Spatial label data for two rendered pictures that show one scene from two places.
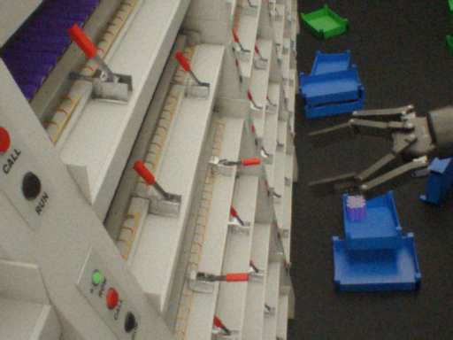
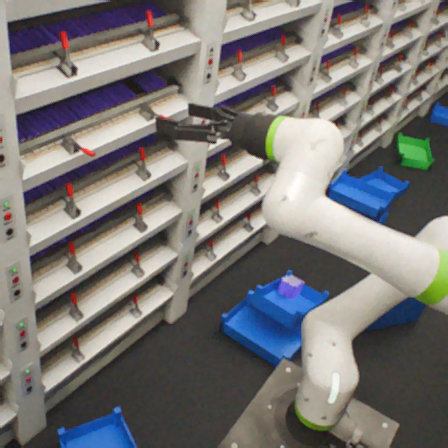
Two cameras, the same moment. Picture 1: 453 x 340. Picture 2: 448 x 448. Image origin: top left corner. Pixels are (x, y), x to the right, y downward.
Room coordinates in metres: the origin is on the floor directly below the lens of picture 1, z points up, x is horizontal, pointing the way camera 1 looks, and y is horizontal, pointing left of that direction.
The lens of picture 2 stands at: (-0.59, -0.52, 1.65)
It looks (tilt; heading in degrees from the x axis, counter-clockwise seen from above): 37 degrees down; 12
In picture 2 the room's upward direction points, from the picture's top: 9 degrees clockwise
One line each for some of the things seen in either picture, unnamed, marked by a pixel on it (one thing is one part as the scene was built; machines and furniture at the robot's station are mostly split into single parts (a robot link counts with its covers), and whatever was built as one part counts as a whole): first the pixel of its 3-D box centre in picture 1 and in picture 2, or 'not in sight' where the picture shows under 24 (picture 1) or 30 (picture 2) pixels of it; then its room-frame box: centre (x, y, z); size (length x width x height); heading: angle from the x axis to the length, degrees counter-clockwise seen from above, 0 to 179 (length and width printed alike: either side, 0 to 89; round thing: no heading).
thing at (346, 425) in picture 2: not in sight; (333, 428); (0.37, -0.71, 0.39); 0.26 x 0.15 x 0.06; 73
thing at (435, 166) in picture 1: (444, 164); (391, 303); (1.26, -0.90, 0.10); 0.30 x 0.08 x 0.20; 127
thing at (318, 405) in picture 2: not in sight; (325, 383); (0.39, -0.66, 0.51); 0.16 x 0.13 x 0.19; 12
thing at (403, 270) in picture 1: (374, 262); (265, 328); (0.97, -0.45, 0.04); 0.30 x 0.20 x 0.08; 70
